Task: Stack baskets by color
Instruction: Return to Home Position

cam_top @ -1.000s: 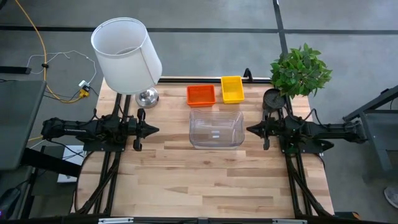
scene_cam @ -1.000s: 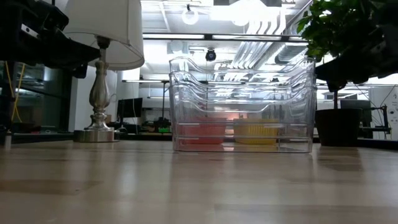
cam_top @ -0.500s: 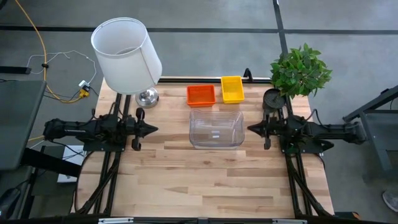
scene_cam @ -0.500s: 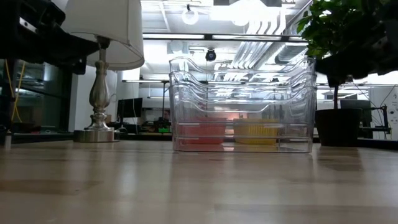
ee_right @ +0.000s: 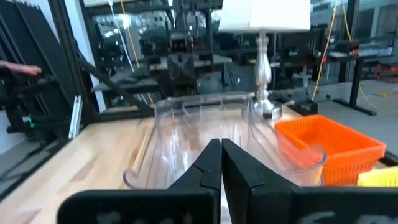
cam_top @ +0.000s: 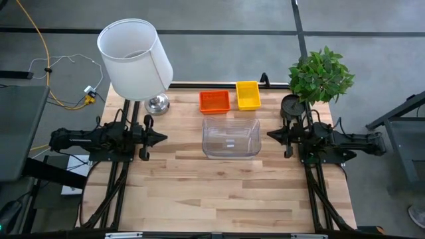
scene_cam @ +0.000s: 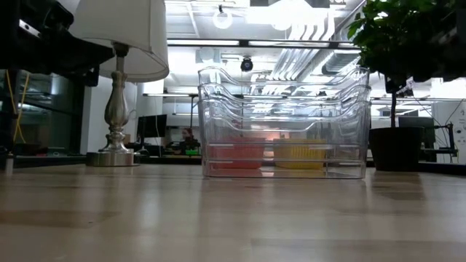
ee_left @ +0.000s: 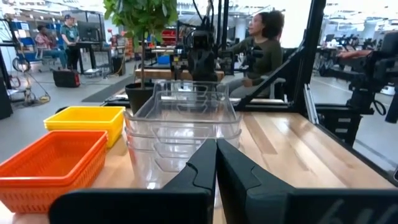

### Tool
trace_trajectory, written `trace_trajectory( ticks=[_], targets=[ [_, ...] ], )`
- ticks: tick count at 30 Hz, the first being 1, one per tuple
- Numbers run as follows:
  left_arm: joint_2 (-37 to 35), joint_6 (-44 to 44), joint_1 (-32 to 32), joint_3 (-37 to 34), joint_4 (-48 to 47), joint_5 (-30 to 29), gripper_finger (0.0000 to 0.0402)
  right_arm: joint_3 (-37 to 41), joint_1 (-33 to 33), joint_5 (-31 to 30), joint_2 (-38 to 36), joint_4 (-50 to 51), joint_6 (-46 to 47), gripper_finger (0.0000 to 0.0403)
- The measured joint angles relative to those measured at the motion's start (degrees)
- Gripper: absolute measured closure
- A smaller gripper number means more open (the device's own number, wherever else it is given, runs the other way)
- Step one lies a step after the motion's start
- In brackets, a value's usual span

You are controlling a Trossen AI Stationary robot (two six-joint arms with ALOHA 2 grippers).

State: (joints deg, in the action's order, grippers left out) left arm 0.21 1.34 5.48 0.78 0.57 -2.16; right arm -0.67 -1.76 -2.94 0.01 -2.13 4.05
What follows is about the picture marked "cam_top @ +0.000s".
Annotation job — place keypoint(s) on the silver rail bracket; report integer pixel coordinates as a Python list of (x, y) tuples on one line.
[(308, 236), (123, 235)]

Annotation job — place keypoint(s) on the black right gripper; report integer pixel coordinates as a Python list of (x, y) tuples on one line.
[(299, 137)]

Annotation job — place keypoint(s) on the green potted plant black pot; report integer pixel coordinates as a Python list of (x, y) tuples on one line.
[(318, 76)]

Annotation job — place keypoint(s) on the clear plastic bin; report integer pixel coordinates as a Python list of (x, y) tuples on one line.
[(207, 152), (232, 139), (252, 126)]

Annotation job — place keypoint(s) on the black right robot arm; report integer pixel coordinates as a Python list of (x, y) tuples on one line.
[(348, 141)]

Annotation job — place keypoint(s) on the dark grey desk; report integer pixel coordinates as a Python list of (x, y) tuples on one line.
[(408, 142)]

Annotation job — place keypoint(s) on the grey office desk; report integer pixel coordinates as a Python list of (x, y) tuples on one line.
[(20, 132)]

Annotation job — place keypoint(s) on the black table edge rail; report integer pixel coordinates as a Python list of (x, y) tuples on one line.
[(199, 85), (212, 236)]

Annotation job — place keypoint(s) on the white shade silver table lamp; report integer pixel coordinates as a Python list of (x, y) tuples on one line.
[(133, 66)]

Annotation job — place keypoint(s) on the black table edge clamp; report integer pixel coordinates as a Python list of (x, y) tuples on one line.
[(264, 79)]

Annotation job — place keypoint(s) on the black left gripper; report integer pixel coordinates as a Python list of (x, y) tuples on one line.
[(144, 137)]

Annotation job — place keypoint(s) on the orange plastic basket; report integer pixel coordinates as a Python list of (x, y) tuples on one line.
[(215, 101), (214, 113)]

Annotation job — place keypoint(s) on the white box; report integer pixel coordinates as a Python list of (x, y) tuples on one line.
[(80, 163)]

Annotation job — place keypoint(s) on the person's shoe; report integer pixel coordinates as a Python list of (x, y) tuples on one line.
[(418, 215)]

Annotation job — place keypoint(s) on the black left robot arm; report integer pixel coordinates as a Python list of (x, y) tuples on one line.
[(83, 139)]

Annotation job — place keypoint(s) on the yellow plastic basket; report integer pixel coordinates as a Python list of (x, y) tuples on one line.
[(248, 96)]

